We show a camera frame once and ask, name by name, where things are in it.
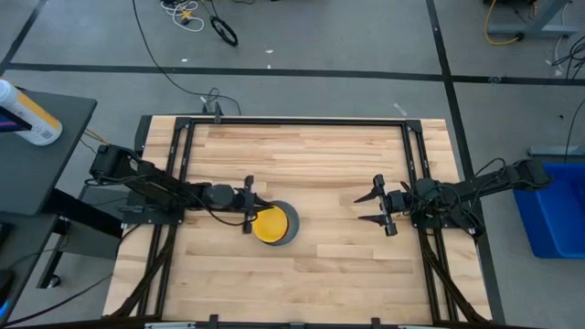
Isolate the large grey bowl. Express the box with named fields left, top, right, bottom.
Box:
left=258, top=199, right=302, bottom=248

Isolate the white cable bundle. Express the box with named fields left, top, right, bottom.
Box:
left=159, top=0, right=206, bottom=34

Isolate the blue plastic tub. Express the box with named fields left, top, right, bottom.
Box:
left=512, top=162, right=585, bottom=260

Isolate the dark grey side table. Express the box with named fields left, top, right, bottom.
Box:
left=0, top=88, right=124, bottom=290

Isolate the yellow plastic bowl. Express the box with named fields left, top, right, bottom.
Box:
left=251, top=205, right=291, bottom=245

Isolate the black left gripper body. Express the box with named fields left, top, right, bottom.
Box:
left=231, top=175, right=258, bottom=235

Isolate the black aluminium table frame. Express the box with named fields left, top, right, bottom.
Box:
left=103, top=115, right=494, bottom=329

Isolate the grey metal desk base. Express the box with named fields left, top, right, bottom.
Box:
left=485, top=0, right=580, bottom=39

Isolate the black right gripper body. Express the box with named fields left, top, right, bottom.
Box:
left=373, top=174, right=409, bottom=238

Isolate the black coiled cable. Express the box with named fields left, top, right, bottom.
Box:
left=209, top=15, right=239, bottom=48

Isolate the white wipes canister yellow label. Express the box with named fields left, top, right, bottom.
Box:
left=0, top=79, right=64, bottom=147

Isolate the black cable tangle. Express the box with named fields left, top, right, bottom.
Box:
left=551, top=35, right=585, bottom=81

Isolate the black cable under side table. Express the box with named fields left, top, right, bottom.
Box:
left=0, top=272, right=115, bottom=328

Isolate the long black floor cable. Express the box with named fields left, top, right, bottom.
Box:
left=131, top=0, right=242, bottom=116

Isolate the yellow floor cable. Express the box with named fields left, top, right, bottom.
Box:
left=484, top=0, right=522, bottom=48

